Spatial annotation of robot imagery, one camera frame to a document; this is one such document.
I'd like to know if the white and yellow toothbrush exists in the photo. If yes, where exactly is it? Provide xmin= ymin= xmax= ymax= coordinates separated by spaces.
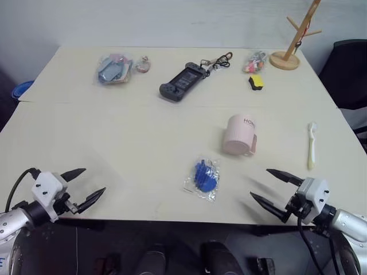
xmin=307 ymin=121 xmax=318 ymax=171

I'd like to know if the yellow and black eraser sponge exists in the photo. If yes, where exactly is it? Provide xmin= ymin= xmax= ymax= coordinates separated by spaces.
xmin=248 ymin=75 xmax=266 ymax=92

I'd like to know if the wooden tree-shaped stand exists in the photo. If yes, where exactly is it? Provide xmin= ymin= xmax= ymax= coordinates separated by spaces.
xmin=269 ymin=0 xmax=323 ymax=70

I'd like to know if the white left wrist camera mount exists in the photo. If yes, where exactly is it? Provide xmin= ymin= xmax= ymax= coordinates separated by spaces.
xmin=30 ymin=171 xmax=69 ymax=223

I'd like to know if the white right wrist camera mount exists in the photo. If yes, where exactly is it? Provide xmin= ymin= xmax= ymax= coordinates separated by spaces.
xmin=296 ymin=176 xmax=330 ymax=225

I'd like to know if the blue plastic bowl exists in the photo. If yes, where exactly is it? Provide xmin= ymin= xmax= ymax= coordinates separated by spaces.
xmin=10 ymin=80 xmax=35 ymax=100

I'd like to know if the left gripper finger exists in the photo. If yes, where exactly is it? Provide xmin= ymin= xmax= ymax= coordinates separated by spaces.
xmin=77 ymin=187 xmax=107 ymax=214
xmin=60 ymin=168 xmax=87 ymax=182

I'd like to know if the black office chair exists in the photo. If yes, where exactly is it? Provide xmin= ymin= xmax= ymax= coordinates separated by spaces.
xmin=317 ymin=38 xmax=367 ymax=153

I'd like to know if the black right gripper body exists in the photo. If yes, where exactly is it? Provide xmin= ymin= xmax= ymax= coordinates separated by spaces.
xmin=282 ymin=192 xmax=313 ymax=223

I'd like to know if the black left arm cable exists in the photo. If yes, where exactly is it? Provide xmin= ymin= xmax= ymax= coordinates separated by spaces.
xmin=5 ymin=168 xmax=40 ymax=213

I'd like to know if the pink ribbed plastic cup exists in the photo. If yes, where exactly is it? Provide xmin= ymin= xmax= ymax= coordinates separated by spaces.
xmin=220 ymin=113 xmax=258 ymax=157

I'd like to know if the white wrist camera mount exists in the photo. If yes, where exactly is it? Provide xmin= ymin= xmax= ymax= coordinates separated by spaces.
xmin=296 ymin=176 xmax=330 ymax=225
xmin=30 ymin=171 xmax=69 ymax=223

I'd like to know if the black handheld game controller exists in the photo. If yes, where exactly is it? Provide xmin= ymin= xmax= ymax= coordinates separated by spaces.
xmin=159 ymin=61 xmax=208 ymax=102

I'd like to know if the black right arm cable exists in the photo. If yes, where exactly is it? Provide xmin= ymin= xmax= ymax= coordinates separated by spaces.
xmin=296 ymin=214 xmax=341 ymax=275

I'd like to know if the clear bag of colourful clips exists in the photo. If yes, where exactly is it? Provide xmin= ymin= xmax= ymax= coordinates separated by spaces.
xmin=243 ymin=49 xmax=269 ymax=75

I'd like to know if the clear bag of blue-grey items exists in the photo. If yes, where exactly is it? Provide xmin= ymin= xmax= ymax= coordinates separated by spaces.
xmin=92 ymin=52 xmax=135 ymax=87

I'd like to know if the red cord with black key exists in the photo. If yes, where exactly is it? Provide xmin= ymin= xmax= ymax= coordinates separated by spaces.
xmin=294 ymin=23 xmax=312 ymax=49

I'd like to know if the blue item in plastic bag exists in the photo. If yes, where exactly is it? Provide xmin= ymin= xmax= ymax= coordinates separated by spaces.
xmin=182 ymin=155 xmax=222 ymax=203

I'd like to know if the small pink keychain trinket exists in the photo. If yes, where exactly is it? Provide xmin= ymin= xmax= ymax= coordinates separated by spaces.
xmin=135 ymin=55 xmax=152 ymax=74

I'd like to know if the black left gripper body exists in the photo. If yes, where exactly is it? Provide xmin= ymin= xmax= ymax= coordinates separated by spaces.
xmin=53 ymin=192 xmax=81 ymax=215

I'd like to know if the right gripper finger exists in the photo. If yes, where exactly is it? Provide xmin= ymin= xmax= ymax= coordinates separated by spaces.
xmin=266 ymin=168 xmax=304 ymax=187
xmin=249 ymin=191 xmax=288 ymax=223

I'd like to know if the black lanyard with clips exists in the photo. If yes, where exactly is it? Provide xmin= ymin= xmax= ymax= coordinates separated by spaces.
xmin=200 ymin=52 xmax=234 ymax=78

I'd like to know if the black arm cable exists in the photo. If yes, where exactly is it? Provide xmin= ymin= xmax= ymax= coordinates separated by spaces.
xmin=5 ymin=168 xmax=40 ymax=213
xmin=296 ymin=214 xmax=341 ymax=275

